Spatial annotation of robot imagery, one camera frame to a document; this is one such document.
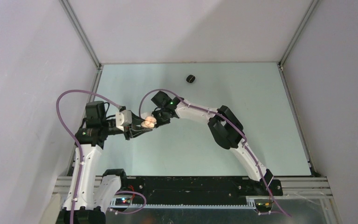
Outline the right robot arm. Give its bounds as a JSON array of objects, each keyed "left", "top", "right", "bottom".
[{"left": 151, "top": 89, "right": 280, "bottom": 196}]

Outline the aluminium frame post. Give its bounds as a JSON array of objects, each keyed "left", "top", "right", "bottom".
[
  {"left": 59, "top": 0, "right": 101, "bottom": 70},
  {"left": 277, "top": 0, "right": 322, "bottom": 177}
]

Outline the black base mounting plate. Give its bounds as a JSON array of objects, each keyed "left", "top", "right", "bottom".
[{"left": 120, "top": 176, "right": 283, "bottom": 206}]

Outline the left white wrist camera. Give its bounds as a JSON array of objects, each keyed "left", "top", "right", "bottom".
[{"left": 115, "top": 106, "right": 132, "bottom": 132}]

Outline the left aluminium frame post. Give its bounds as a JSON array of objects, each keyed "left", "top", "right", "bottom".
[{"left": 59, "top": 0, "right": 101, "bottom": 70}]

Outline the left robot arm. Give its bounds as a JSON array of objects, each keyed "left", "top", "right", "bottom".
[{"left": 56, "top": 101, "right": 156, "bottom": 224}]

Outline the right aluminium frame post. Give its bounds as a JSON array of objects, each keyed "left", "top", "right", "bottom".
[{"left": 277, "top": 0, "right": 322, "bottom": 177}]

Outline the black earbud charging case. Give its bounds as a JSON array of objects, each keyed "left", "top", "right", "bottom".
[{"left": 186, "top": 75, "right": 196, "bottom": 84}]

